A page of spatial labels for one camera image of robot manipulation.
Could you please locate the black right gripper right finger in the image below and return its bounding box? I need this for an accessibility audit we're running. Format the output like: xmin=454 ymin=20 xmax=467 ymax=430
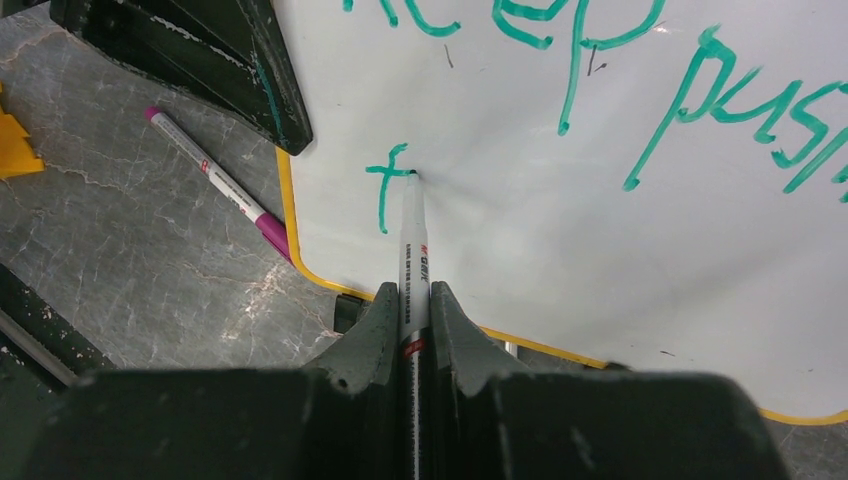
xmin=430 ymin=281 xmax=530 ymax=479

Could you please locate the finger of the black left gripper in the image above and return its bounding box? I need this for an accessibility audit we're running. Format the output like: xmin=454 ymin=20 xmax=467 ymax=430
xmin=49 ymin=0 xmax=313 ymax=155

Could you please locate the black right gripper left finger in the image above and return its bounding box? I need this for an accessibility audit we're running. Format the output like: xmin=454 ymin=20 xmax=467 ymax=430
xmin=304 ymin=282 xmax=399 ymax=479

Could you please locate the green whiteboard marker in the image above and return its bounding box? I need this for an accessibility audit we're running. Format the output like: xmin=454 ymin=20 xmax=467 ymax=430
xmin=398 ymin=170 xmax=431 ymax=479

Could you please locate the white board orange frame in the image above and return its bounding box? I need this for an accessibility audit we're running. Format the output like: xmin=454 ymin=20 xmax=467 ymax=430
xmin=274 ymin=1 xmax=847 ymax=425

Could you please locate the purple capped marker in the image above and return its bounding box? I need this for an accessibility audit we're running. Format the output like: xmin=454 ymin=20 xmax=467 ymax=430
xmin=145 ymin=106 xmax=293 ymax=264

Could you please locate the yellow toy wedge block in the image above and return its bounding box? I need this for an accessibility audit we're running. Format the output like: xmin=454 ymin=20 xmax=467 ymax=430
xmin=1 ymin=106 xmax=46 ymax=180

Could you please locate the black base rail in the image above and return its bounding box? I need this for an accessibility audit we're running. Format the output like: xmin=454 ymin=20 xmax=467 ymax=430
xmin=1 ymin=266 xmax=116 ymax=426

